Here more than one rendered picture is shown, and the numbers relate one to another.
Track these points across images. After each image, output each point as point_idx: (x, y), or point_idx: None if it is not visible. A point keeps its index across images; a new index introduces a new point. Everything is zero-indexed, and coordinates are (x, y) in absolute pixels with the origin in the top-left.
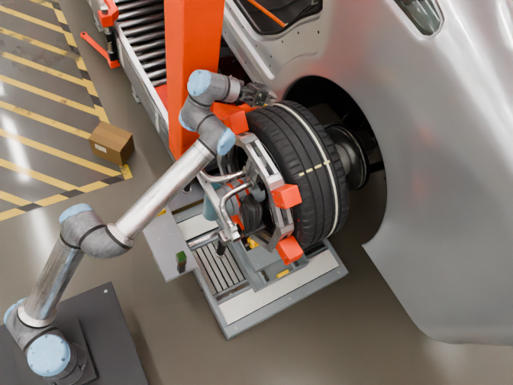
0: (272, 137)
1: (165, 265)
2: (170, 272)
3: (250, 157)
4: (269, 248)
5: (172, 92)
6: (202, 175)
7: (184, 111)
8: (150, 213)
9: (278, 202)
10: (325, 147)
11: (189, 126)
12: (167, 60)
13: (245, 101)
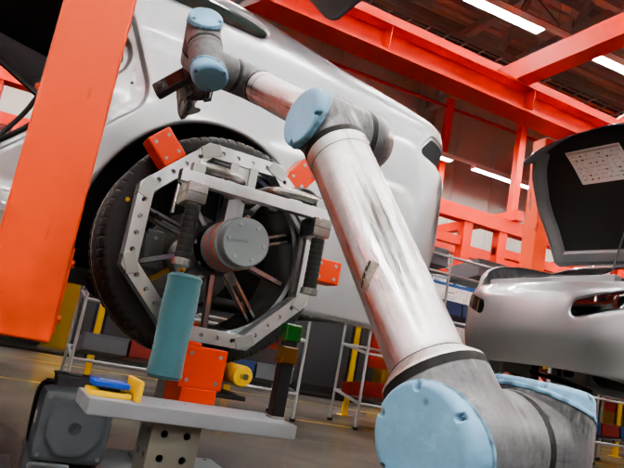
0: (227, 139)
1: (261, 419)
2: (278, 421)
3: (234, 160)
4: (303, 295)
5: (65, 115)
6: (234, 172)
7: (214, 50)
8: None
9: (304, 178)
10: None
11: (227, 70)
12: (59, 51)
13: (198, 89)
